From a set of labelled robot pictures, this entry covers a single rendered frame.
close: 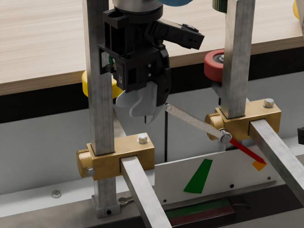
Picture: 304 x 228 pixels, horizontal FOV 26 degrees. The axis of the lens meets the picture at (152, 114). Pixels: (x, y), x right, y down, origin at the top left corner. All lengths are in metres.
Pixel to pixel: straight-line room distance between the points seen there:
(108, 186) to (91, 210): 0.08
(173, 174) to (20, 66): 0.37
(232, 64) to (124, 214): 0.35
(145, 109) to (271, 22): 0.56
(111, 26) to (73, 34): 0.51
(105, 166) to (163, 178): 0.12
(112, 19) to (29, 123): 0.48
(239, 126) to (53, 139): 0.40
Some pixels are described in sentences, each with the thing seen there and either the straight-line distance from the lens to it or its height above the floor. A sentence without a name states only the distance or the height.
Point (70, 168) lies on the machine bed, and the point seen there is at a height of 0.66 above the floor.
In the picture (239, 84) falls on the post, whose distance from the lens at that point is 1.19.
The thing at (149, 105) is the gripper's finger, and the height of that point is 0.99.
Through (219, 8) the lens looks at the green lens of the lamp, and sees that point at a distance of 1.16.
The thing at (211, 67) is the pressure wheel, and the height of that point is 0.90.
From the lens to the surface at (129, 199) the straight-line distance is 1.28.
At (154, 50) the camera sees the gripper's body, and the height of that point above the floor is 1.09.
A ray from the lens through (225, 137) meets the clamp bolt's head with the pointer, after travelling 1.20.
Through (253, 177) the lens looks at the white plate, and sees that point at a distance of 1.32.
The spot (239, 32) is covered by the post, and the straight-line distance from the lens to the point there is 1.13.
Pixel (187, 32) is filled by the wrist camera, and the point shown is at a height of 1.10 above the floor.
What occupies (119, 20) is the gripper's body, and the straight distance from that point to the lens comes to 0.93.
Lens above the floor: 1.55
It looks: 34 degrees down
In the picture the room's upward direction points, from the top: straight up
